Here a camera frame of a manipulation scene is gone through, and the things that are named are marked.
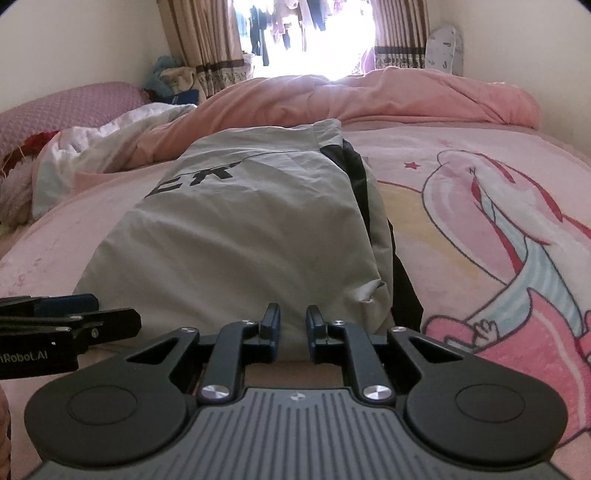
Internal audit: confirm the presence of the pink duvet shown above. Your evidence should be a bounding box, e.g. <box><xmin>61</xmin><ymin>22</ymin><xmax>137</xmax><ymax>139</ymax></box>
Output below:
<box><xmin>74</xmin><ymin>68</ymin><xmax>542</xmax><ymax>175</ymax></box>

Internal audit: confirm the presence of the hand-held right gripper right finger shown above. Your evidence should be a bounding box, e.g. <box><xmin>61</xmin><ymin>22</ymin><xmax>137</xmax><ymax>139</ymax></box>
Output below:
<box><xmin>306</xmin><ymin>305</ymin><xmax>467</xmax><ymax>407</ymax></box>

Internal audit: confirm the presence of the red patterned cloth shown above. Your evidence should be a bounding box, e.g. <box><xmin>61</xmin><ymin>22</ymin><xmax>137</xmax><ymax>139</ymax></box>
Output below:
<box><xmin>0</xmin><ymin>130</ymin><xmax>62</xmax><ymax>178</ymax></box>

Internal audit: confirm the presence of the purple pillow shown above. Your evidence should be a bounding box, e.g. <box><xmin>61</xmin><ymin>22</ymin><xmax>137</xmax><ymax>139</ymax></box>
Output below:
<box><xmin>0</xmin><ymin>82</ymin><xmax>149</xmax><ymax>154</ymax></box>

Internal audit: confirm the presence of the fluffy pale pink cushion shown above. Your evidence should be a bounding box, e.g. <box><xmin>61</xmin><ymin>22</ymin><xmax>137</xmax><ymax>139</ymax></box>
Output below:
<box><xmin>0</xmin><ymin>161</ymin><xmax>47</xmax><ymax>228</ymax></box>

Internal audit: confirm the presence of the white cloth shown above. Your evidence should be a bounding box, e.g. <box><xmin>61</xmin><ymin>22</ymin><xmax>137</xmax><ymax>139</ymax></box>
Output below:
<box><xmin>32</xmin><ymin>102</ymin><xmax>198</xmax><ymax>220</ymax></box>

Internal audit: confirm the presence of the white patterned board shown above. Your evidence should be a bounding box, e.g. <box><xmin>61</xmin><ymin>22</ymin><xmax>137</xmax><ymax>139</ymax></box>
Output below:
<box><xmin>425</xmin><ymin>25</ymin><xmax>465</xmax><ymax>77</ymax></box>

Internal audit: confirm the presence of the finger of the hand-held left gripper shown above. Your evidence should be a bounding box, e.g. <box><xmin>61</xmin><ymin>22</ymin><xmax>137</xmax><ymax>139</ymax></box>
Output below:
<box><xmin>0</xmin><ymin>308</ymin><xmax>142</xmax><ymax>357</ymax></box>
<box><xmin>0</xmin><ymin>294</ymin><xmax>100</xmax><ymax>320</ymax></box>

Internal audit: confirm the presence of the grey and black jacket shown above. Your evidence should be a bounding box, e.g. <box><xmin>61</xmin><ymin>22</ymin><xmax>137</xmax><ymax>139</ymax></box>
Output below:
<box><xmin>78</xmin><ymin>119</ymin><xmax>426</xmax><ymax>365</ymax></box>

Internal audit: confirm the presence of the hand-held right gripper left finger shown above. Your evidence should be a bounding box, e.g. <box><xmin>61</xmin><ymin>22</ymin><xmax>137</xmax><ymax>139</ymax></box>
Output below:
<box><xmin>124</xmin><ymin>302</ymin><xmax>282</xmax><ymax>407</ymax></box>

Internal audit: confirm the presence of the brown patterned curtain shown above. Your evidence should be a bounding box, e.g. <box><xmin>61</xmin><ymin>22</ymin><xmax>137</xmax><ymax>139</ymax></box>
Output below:
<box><xmin>372</xmin><ymin>0</ymin><xmax>430</xmax><ymax>70</ymax></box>
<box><xmin>157</xmin><ymin>0</ymin><xmax>245</xmax><ymax>97</ymax></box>

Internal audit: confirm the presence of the pile of clothes in corner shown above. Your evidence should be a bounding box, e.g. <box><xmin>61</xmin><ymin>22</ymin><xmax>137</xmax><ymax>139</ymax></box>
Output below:
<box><xmin>145</xmin><ymin>55</ymin><xmax>186</xmax><ymax>92</ymax></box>

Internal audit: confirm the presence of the pink printed blanket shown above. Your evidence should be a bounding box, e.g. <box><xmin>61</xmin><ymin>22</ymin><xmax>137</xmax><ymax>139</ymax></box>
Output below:
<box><xmin>0</xmin><ymin>121</ymin><xmax>591</xmax><ymax>480</ymax></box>

